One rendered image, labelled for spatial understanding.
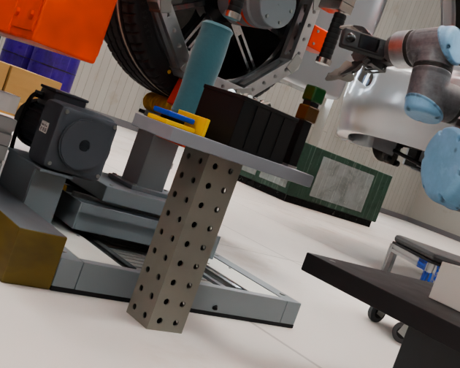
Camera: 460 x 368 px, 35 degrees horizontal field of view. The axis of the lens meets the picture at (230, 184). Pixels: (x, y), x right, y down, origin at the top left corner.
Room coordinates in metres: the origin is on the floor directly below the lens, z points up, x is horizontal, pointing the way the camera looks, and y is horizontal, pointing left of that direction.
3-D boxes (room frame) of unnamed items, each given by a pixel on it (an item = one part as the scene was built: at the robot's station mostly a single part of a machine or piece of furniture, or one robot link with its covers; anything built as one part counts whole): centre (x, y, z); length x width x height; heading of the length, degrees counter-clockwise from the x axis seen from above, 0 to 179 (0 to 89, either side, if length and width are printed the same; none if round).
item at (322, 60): (2.07, -0.13, 0.83); 0.04 x 0.04 x 0.16
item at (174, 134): (1.72, 0.03, 0.44); 0.43 x 0.17 x 0.03; 129
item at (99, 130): (2.07, 0.52, 0.26); 0.42 x 0.18 x 0.35; 39
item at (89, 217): (2.27, 0.28, 0.13); 0.50 x 0.36 x 0.10; 129
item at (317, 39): (2.35, -0.09, 0.85); 0.09 x 0.08 x 0.07; 129
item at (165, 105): (2.28, 0.26, 0.49); 0.29 x 0.06 x 0.06; 39
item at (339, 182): (9.41, -0.69, 0.35); 1.78 x 1.69 x 0.70; 40
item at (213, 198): (1.70, 0.06, 0.21); 0.10 x 0.10 x 0.42; 39
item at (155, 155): (2.28, 0.26, 0.32); 0.40 x 0.30 x 0.28; 129
